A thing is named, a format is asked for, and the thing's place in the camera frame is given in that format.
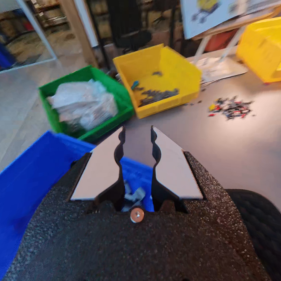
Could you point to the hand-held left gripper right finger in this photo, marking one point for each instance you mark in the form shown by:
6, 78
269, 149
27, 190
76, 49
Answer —
175, 171

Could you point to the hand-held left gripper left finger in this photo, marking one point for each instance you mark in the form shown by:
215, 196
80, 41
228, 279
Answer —
96, 173

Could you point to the grey angled connectors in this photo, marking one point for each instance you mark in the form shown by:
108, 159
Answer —
134, 195

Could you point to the blue plastic parts bin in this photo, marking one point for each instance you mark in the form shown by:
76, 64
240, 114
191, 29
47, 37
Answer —
33, 175

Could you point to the pile of small block pieces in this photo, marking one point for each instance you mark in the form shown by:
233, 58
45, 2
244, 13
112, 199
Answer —
232, 108

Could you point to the grey desk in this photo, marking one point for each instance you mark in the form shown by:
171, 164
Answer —
219, 149

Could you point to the bubble wrap bundle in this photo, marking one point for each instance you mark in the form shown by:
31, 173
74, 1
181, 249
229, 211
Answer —
85, 103

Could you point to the heap of black beams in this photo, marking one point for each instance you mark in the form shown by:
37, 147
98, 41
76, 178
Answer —
158, 95

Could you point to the green plastic parts bin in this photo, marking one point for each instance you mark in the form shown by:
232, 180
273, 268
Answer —
114, 94

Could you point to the yellow plastic parts bin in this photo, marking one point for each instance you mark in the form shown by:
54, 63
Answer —
261, 48
175, 65

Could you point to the black chair armrest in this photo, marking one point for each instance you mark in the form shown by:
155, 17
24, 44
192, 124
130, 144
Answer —
263, 230

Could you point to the white book stand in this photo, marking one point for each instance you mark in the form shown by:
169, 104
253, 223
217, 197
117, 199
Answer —
224, 68

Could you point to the open instruction booklet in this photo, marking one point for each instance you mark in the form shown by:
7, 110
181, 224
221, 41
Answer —
208, 15

